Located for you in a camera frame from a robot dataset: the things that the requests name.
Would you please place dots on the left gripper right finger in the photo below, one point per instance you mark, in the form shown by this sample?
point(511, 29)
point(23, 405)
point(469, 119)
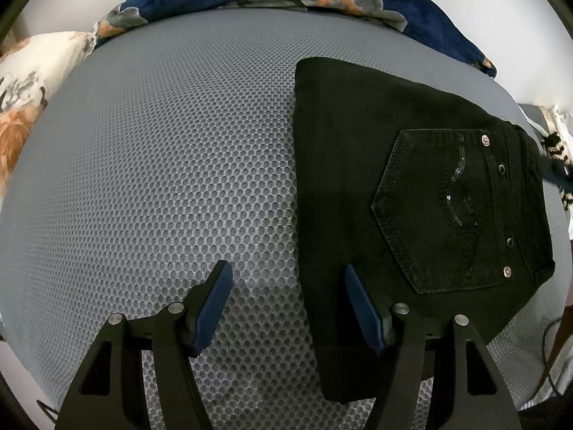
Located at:
point(468, 391)

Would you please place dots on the white floral pillow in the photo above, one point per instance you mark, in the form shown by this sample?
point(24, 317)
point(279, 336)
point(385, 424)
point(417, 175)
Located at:
point(32, 71)

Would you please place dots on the black white striped cloth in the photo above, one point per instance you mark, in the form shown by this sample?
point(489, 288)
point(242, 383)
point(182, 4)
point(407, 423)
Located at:
point(556, 166)

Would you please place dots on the grey white fabric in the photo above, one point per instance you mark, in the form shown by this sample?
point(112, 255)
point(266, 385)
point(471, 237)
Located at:
point(546, 121)

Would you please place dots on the grey mesh mattress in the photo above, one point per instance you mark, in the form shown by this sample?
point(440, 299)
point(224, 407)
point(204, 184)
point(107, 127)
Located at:
point(149, 261)

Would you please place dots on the black denim pants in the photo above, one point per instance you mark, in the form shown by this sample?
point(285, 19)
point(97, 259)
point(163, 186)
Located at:
point(407, 194)

